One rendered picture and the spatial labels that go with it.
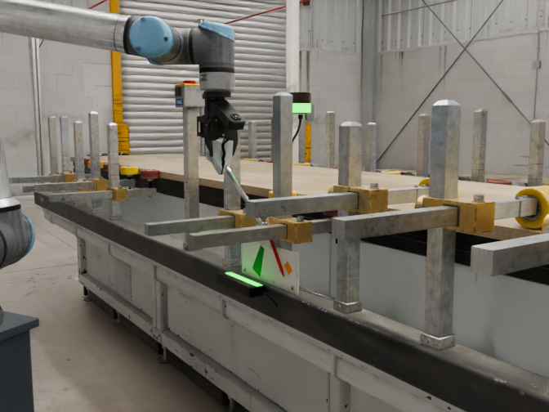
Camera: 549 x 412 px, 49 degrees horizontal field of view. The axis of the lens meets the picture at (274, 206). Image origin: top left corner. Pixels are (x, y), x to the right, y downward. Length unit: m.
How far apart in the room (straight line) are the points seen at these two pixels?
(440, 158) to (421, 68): 9.92
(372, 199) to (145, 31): 0.64
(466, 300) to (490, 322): 0.07
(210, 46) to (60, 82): 7.65
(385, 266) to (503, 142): 8.40
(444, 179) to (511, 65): 8.80
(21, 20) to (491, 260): 1.20
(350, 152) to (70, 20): 0.71
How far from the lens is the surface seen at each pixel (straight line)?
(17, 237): 1.76
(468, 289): 1.35
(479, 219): 1.03
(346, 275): 1.28
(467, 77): 10.31
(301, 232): 1.41
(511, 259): 0.73
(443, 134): 1.07
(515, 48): 9.83
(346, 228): 0.87
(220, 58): 1.54
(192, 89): 1.88
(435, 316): 1.12
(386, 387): 1.30
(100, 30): 1.48
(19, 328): 1.66
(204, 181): 2.24
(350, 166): 1.25
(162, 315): 2.83
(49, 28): 1.53
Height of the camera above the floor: 1.10
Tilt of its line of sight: 8 degrees down
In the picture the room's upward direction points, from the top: straight up
